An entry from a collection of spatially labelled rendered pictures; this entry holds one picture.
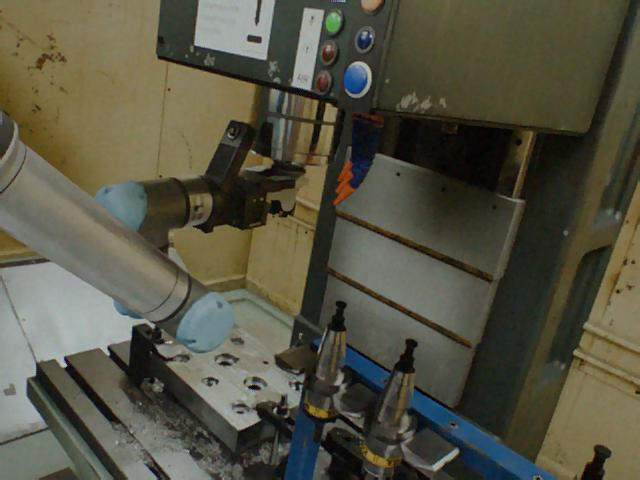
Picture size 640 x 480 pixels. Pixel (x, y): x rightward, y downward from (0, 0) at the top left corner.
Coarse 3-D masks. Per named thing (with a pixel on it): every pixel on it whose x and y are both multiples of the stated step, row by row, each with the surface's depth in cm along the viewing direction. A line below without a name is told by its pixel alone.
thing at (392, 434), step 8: (368, 408) 67; (368, 416) 66; (416, 416) 67; (368, 424) 67; (376, 424) 66; (384, 424) 65; (408, 424) 66; (416, 424) 66; (368, 432) 67; (376, 432) 65; (384, 432) 64; (392, 432) 64; (400, 432) 64; (408, 432) 64; (376, 440) 65; (384, 440) 65; (392, 440) 65; (400, 440) 65; (384, 448) 65; (392, 448) 65
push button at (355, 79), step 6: (354, 66) 57; (360, 66) 56; (348, 72) 57; (354, 72) 57; (360, 72) 56; (366, 72) 56; (348, 78) 57; (354, 78) 57; (360, 78) 56; (366, 78) 56; (348, 84) 57; (354, 84) 57; (360, 84) 56; (366, 84) 56; (348, 90) 58; (354, 90) 57; (360, 90) 57
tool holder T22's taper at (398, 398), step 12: (396, 372) 64; (408, 372) 64; (396, 384) 64; (408, 384) 64; (384, 396) 65; (396, 396) 64; (408, 396) 64; (384, 408) 65; (396, 408) 64; (408, 408) 65; (384, 420) 65; (396, 420) 65; (408, 420) 66
